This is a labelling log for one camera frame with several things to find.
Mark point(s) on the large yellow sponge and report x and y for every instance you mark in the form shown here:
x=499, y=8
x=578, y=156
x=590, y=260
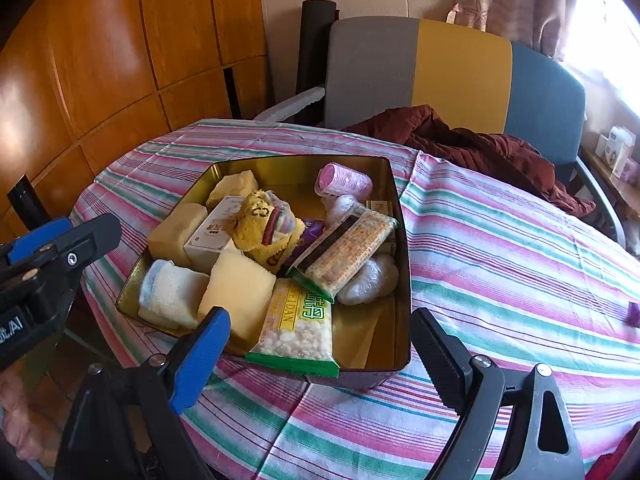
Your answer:
x=244, y=288

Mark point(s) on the wooden desk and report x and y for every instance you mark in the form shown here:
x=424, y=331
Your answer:
x=622, y=195

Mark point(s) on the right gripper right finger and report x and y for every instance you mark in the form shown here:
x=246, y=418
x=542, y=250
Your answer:
x=462, y=381

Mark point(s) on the white sock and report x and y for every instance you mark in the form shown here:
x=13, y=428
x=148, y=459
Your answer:
x=170, y=295

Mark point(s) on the white cardboard box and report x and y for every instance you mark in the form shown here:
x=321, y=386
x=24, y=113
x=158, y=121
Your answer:
x=214, y=235

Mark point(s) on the yellow printed cloth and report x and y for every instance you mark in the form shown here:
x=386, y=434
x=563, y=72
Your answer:
x=267, y=230

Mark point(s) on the cereal bar packet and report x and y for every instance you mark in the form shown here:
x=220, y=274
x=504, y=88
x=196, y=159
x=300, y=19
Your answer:
x=334, y=258

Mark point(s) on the left hand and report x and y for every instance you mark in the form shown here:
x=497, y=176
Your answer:
x=17, y=426

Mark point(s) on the small purple packet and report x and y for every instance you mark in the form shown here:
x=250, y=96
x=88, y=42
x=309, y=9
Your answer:
x=633, y=315

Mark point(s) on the small green gold box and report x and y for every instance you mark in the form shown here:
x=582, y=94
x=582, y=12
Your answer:
x=385, y=207

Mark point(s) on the purple snack packet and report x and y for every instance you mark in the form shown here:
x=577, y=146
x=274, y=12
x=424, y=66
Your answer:
x=313, y=230

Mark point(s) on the grey yellow blue chair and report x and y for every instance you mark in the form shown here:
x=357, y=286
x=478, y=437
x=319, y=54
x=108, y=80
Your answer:
x=472, y=79

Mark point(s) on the black rolled mat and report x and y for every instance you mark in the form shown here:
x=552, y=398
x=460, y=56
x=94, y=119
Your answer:
x=316, y=21

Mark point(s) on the yellow green snack bag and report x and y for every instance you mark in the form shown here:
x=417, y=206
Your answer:
x=296, y=336

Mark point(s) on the dark red garment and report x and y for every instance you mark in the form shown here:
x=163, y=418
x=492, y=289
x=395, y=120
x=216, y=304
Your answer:
x=499, y=156

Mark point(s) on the white containers on desk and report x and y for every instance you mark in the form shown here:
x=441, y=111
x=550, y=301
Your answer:
x=615, y=148

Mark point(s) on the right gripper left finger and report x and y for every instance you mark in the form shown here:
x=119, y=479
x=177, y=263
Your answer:
x=174, y=381

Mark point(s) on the striped bed cloth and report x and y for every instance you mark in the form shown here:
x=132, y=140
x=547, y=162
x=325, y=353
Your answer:
x=511, y=276

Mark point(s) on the yellow sponge block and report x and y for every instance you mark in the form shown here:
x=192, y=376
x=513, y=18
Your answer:
x=167, y=240

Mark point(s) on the white plastic bag bundle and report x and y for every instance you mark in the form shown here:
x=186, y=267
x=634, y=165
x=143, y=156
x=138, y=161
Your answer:
x=337, y=207

